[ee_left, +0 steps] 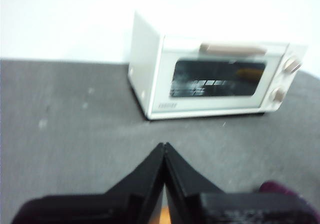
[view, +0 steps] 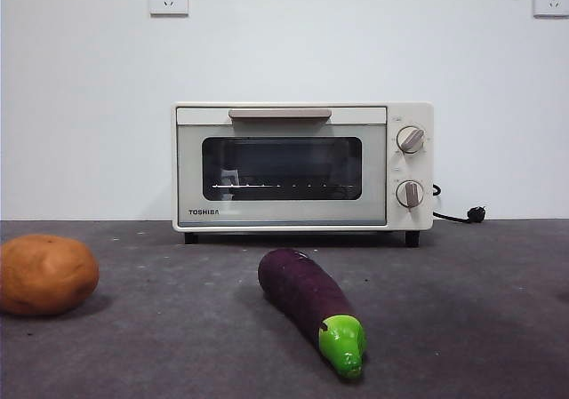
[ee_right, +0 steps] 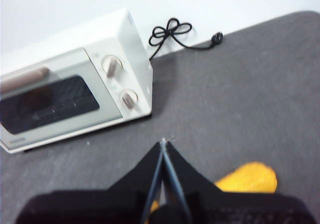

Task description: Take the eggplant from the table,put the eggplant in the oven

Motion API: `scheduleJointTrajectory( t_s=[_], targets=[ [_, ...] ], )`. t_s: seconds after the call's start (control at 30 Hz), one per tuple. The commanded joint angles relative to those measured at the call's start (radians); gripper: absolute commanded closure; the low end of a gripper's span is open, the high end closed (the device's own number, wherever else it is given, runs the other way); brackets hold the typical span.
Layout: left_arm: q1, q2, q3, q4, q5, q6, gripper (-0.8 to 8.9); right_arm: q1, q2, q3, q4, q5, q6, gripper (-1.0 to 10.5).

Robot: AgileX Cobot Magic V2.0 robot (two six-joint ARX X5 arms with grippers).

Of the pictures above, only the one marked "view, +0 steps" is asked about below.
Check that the brown potato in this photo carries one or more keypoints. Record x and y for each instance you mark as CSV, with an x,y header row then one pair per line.
x,y
46,274

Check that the beige oven knob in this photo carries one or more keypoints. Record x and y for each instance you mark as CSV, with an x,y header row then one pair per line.
x,y
409,193
410,139

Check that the white Toshiba toaster oven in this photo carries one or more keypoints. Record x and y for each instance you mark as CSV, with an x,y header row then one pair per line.
x,y
409,168

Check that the purple eggplant with green stem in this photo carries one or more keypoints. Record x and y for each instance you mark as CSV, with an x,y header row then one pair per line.
x,y
302,292

